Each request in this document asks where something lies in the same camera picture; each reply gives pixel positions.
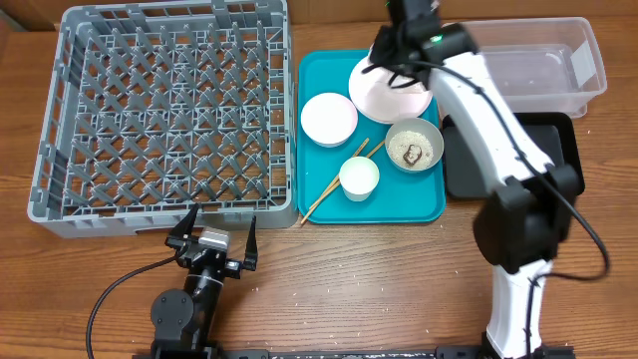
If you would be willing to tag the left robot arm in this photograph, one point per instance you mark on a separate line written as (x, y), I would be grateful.
(182, 317)

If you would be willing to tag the white flat plate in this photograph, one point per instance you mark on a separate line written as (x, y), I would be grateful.
(373, 97)

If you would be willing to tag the upper wooden chopstick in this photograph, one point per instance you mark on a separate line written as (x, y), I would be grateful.
(337, 179)

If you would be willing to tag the white paper cup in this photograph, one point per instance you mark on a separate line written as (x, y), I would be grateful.
(362, 177)

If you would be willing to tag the wooden chopstick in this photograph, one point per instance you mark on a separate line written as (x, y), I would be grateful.
(337, 179)
(368, 155)

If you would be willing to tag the brown food scrap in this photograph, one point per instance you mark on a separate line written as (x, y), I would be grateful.
(412, 155)

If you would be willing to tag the black plastic tray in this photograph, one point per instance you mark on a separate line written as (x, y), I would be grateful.
(553, 133)

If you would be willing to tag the lower wooden chopstick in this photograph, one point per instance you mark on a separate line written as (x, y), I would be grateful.
(368, 155)

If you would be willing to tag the small white bowl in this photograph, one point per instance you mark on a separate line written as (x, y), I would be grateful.
(329, 119)

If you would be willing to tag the teal plastic tray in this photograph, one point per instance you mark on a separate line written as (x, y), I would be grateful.
(399, 197)

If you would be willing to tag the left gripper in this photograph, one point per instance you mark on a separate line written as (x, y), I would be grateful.
(176, 237)

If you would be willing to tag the clear plastic bin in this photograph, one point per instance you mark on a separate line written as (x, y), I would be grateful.
(542, 64)

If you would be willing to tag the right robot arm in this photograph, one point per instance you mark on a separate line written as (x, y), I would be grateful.
(527, 212)

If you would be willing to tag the grey dishwasher rack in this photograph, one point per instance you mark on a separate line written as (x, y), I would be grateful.
(158, 107)

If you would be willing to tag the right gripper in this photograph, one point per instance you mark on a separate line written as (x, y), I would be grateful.
(385, 45)

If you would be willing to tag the grey bowl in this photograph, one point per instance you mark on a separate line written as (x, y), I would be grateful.
(430, 131)

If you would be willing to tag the white rice pile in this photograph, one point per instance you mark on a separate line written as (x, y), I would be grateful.
(398, 145)

